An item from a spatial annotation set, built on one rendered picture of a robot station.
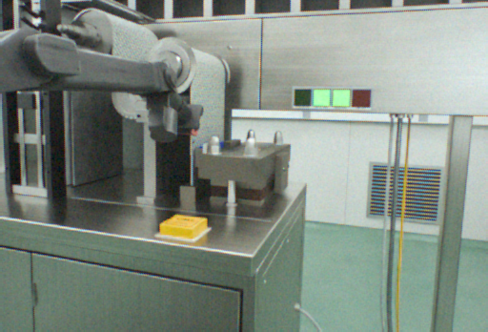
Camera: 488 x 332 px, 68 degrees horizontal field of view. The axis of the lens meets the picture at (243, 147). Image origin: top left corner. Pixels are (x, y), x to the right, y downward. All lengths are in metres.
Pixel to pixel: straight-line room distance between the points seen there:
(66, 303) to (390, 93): 1.02
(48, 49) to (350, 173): 3.29
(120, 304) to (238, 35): 0.88
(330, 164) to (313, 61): 2.43
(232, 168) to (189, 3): 0.76
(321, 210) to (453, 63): 2.64
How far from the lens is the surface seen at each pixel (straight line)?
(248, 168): 0.88
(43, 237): 0.89
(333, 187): 3.61
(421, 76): 1.21
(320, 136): 3.55
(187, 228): 0.71
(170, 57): 0.97
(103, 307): 0.89
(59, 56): 0.45
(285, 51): 1.23
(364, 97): 1.19
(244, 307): 0.73
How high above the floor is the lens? 1.15
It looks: 6 degrees down
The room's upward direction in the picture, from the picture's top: 1 degrees clockwise
